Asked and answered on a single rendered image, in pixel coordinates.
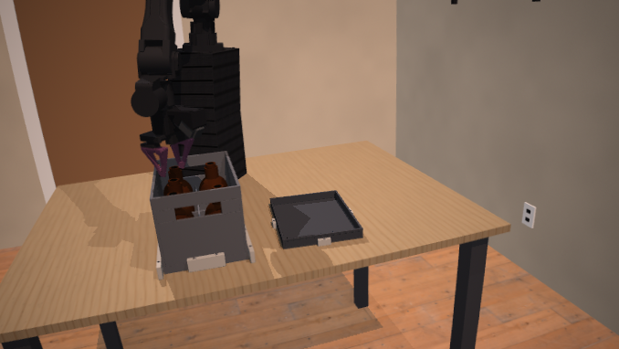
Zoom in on dark grey divided crate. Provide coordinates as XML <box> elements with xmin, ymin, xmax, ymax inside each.
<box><xmin>150</xmin><ymin>151</ymin><xmax>249</xmax><ymax>274</ymax></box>

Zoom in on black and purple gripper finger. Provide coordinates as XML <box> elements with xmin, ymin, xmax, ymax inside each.
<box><xmin>171</xmin><ymin>138</ymin><xmax>194</xmax><ymax>169</ymax></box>
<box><xmin>141</xmin><ymin>146</ymin><xmax>168</xmax><ymax>177</ymax></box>

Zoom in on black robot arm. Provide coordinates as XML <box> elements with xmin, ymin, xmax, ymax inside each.
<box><xmin>131</xmin><ymin>0</ymin><xmax>224</xmax><ymax>139</ymax></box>

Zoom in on brown bottle with cream label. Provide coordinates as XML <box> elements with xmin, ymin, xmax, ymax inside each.
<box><xmin>167</xmin><ymin>192</ymin><xmax>194</xmax><ymax>219</ymax></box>

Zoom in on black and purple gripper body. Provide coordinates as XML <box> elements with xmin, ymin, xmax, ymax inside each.
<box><xmin>140</xmin><ymin>116</ymin><xmax>190</xmax><ymax>149</ymax></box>

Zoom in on brown ceramic bottle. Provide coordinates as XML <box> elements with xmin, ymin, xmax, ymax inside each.
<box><xmin>205</xmin><ymin>185</ymin><xmax>224</xmax><ymax>216</ymax></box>

